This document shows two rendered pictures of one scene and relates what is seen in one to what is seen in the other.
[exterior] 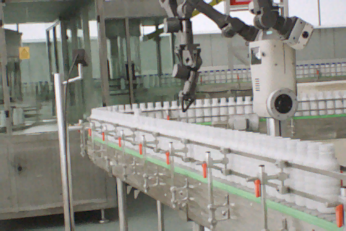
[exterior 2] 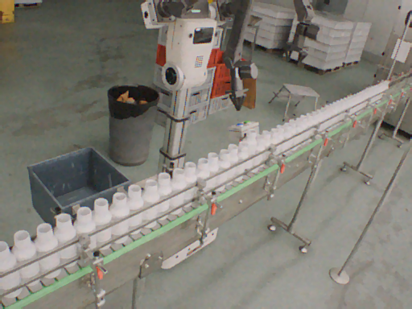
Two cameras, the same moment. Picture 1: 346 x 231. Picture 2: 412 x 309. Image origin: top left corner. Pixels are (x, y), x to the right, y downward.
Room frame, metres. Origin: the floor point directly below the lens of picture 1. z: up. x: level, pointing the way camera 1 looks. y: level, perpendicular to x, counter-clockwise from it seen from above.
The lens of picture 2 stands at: (4.78, 1.07, 1.80)
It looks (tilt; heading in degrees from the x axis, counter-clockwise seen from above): 30 degrees down; 233
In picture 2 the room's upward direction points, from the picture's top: 11 degrees clockwise
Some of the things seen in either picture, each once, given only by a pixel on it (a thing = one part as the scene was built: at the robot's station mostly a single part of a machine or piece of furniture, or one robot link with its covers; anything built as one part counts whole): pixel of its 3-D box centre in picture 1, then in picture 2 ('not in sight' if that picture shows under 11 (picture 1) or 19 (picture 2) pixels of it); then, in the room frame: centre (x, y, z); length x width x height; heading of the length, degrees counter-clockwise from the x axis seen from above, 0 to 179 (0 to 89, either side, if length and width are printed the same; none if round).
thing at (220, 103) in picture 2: not in sight; (212, 96); (2.17, -2.41, 0.11); 0.61 x 0.41 x 0.22; 18
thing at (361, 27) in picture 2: not in sight; (341, 38); (-3.21, -4.53, 0.59); 1.25 x 1.03 x 1.17; 16
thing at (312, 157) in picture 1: (316, 175); not in sight; (1.92, -0.35, 1.08); 0.06 x 0.06 x 0.17
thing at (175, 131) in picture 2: not in sight; (174, 143); (3.81, -0.51, 0.74); 0.11 x 0.11 x 0.40; 15
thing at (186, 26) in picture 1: (185, 26); (302, 30); (3.46, -0.08, 1.57); 0.07 x 0.06 x 0.07; 105
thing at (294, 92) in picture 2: not in sight; (294, 100); (1.10, -1.96, 0.21); 0.61 x 0.47 x 0.41; 68
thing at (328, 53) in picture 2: not in sight; (319, 40); (-1.70, -4.02, 0.59); 1.24 x 1.03 x 1.17; 17
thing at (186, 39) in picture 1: (186, 40); (298, 41); (3.46, -0.09, 1.51); 0.10 x 0.07 x 0.07; 105
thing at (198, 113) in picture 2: not in sight; (179, 110); (2.82, -2.12, 0.11); 0.61 x 0.41 x 0.22; 21
